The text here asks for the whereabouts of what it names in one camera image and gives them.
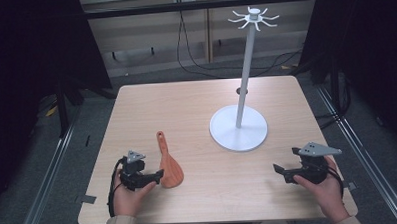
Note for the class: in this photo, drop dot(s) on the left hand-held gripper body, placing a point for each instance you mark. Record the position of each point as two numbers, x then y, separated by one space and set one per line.
133 171

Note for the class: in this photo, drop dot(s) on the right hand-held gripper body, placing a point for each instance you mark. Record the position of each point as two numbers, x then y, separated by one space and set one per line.
313 169

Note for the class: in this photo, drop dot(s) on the brown wooden rice paddle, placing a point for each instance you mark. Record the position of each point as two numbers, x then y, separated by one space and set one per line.
170 169

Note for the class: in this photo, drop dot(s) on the white hook stand rack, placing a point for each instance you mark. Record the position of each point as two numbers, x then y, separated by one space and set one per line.
240 124

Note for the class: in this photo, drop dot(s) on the person's right hand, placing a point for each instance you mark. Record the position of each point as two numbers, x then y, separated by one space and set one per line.
326 196

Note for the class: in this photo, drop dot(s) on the person's left hand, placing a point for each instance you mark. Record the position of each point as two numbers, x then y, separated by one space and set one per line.
128 201

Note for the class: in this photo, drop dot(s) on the grey tape piece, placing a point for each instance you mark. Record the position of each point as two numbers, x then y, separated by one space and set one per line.
351 186
86 198

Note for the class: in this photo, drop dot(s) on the black metal stand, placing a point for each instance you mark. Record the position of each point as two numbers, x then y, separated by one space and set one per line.
62 110

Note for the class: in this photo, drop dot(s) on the dark curtain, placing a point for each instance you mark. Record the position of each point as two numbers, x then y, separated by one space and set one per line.
368 52
25 81

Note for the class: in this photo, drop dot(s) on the black horizontal bar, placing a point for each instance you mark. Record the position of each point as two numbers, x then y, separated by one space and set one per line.
199 5

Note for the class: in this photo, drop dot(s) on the metal floor rail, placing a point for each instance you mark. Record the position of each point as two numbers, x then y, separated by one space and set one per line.
45 184
364 153

